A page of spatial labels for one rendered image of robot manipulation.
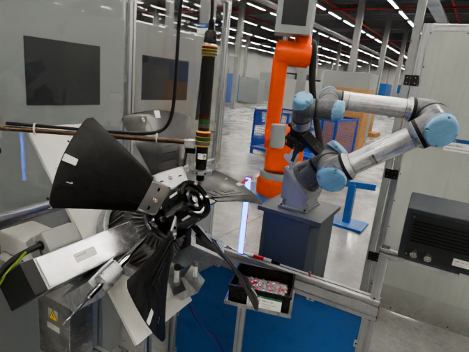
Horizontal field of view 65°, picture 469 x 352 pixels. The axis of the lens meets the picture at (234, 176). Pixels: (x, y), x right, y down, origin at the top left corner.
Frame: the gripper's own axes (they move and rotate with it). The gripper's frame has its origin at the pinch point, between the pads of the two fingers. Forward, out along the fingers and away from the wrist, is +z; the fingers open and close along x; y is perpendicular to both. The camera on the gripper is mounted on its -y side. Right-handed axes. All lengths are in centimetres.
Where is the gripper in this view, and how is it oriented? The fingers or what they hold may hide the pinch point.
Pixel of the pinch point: (301, 160)
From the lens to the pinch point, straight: 166.8
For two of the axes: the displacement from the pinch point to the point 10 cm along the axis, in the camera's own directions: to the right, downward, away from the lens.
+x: -7.1, 5.9, -3.9
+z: 0.8, 6.2, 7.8
